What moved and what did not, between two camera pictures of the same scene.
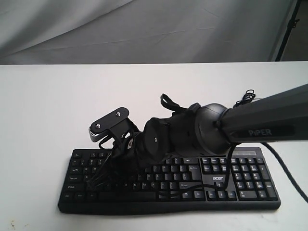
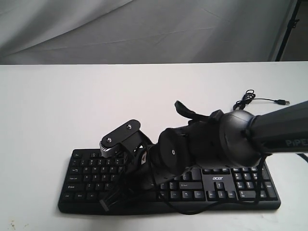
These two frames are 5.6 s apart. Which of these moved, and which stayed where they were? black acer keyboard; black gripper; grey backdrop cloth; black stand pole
Moved: black gripper
Stayed: black stand pole; grey backdrop cloth; black acer keyboard
